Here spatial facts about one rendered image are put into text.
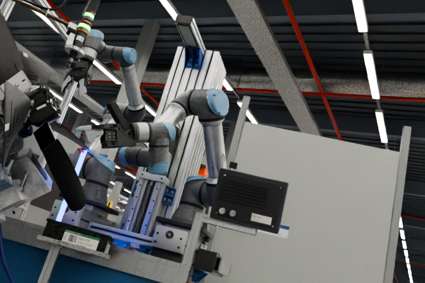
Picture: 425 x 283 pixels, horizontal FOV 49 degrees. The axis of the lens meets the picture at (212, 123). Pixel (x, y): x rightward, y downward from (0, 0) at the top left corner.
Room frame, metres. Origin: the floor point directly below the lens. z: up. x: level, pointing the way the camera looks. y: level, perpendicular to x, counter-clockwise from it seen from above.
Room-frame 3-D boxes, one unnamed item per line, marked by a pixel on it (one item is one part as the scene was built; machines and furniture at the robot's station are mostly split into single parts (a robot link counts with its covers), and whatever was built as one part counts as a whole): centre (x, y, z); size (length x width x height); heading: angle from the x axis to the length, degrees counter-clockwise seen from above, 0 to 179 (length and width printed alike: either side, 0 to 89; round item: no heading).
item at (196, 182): (2.14, -0.01, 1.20); 0.13 x 0.12 x 0.14; 53
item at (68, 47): (1.52, 0.56, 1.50); 0.09 x 0.07 x 0.10; 113
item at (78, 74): (2.10, 0.68, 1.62); 0.09 x 0.08 x 0.12; 168
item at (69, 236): (1.68, 0.34, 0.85); 0.22 x 0.17 x 0.07; 93
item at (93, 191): (2.29, 0.47, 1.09); 0.15 x 0.15 x 0.10
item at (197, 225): (1.77, -0.05, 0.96); 0.03 x 0.03 x 0.20; 78
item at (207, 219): (1.74, -0.15, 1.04); 0.24 x 0.03 x 0.03; 78
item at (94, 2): (1.53, 0.55, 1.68); 0.03 x 0.03 x 0.21
